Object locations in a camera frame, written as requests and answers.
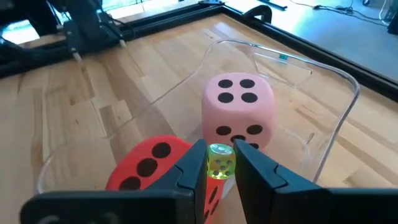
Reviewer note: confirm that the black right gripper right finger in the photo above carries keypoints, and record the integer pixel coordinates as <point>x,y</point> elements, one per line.
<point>264,193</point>

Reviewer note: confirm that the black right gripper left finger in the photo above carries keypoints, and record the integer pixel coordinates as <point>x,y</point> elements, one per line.
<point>186,193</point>

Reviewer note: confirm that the small yellow-green die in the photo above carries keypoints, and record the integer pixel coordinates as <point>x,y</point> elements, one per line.
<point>221,161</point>

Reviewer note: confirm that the large red foam die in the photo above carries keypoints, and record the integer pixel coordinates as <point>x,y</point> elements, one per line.
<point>136,155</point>

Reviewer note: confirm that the large pink foam die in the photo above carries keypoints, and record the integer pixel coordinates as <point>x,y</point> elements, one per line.
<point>239,112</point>

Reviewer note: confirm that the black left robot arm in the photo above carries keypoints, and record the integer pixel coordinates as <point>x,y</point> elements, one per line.
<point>84,21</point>

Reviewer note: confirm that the clear plastic bin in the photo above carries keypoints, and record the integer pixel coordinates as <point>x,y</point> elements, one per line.
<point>311,102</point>

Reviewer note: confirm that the small teal die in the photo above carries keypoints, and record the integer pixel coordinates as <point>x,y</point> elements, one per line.
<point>283,57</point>

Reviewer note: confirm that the black metal table frame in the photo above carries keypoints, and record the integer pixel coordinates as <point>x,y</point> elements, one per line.
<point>311,52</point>

